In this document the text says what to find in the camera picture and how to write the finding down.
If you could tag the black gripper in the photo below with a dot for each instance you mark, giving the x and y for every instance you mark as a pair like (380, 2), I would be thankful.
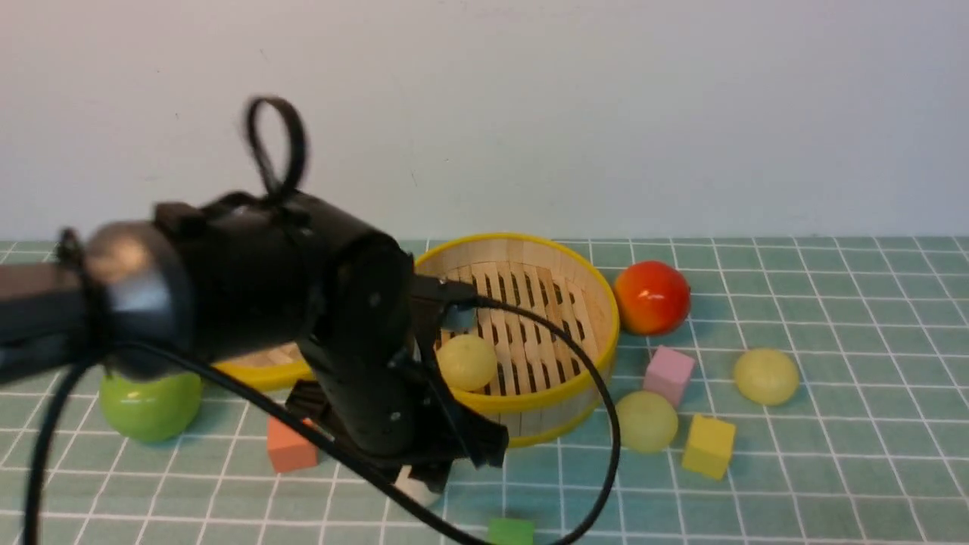
(382, 398)

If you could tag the yellow-green bun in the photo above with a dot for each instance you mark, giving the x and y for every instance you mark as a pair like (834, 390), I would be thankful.
(766, 376)
(467, 362)
(648, 422)

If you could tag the white bun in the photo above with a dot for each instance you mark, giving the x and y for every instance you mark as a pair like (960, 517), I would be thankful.
(416, 489)

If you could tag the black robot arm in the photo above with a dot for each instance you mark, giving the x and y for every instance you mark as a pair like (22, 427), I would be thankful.
(233, 278)

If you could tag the bamboo steamer lid yellow rim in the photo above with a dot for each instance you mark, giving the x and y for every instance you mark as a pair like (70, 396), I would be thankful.
(270, 370)

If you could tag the bamboo steamer basket yellow rim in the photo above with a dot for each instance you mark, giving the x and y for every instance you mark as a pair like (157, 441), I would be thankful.
(542, 390)

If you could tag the orange cube block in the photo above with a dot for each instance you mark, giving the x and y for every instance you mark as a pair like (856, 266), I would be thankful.
(287, 450)

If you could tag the green cube block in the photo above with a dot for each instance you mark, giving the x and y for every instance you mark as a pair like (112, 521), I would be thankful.
(511, 531)

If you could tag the green apple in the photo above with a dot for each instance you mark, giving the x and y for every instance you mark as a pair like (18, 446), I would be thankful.
(153, 411)

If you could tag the red tomato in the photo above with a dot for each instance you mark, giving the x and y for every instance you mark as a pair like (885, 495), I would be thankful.
(652, 297)

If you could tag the pink cube block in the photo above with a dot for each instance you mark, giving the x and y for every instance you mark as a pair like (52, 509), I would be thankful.
(668, 374)

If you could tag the yellow cube block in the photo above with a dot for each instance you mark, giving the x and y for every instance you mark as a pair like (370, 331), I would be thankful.
(709, 446)

